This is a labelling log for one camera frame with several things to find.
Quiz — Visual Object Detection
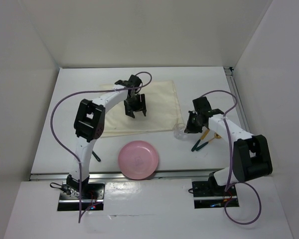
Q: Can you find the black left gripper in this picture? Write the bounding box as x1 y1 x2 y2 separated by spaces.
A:
123 93 146 118

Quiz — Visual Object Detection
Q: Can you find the gold knife green handle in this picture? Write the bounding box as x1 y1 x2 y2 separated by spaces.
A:
191 129 210 152

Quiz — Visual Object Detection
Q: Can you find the clear drinking glass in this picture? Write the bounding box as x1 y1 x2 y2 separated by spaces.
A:
173 123 187 140

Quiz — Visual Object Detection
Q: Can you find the gold spoon green handle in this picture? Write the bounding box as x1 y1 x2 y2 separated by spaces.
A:
195 133 221 151

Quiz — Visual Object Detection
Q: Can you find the pink plastic plate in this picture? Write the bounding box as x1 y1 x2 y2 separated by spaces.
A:
118 140 159 180

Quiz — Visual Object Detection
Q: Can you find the gold fork green handle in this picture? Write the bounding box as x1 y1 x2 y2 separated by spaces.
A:
92 151 101 162

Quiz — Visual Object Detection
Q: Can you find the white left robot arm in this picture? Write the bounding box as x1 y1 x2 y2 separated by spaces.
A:
66 74 147 199

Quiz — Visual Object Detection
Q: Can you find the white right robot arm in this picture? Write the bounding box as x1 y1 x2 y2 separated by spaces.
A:
184 97 273 195

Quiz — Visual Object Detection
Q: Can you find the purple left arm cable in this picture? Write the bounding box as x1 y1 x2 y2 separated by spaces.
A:
50 71 153 223

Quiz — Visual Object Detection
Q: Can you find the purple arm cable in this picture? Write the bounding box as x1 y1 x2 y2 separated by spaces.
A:
199 90 262 226
50 71 153 223

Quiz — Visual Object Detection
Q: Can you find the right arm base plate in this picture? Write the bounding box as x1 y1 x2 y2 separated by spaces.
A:
188 179 239 209

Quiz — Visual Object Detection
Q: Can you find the aluminium frame rail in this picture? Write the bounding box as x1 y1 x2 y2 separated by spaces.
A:
30 67 248 180

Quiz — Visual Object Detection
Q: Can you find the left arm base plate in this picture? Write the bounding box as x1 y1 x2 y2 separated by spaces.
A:
50 182 105 212

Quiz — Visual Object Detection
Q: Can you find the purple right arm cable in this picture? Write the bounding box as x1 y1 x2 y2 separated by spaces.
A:
199 90 262 226

